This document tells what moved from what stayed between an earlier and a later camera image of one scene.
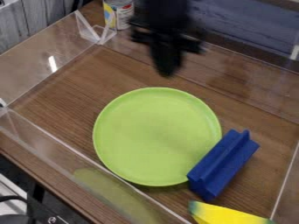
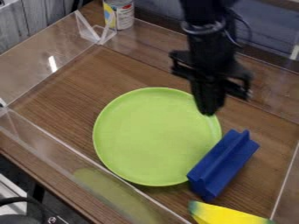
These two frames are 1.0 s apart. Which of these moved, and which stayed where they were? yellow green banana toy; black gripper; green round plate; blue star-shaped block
Moved: black gripper
Stayed: green round plate; blue star-shaped block; yellow green banana toy
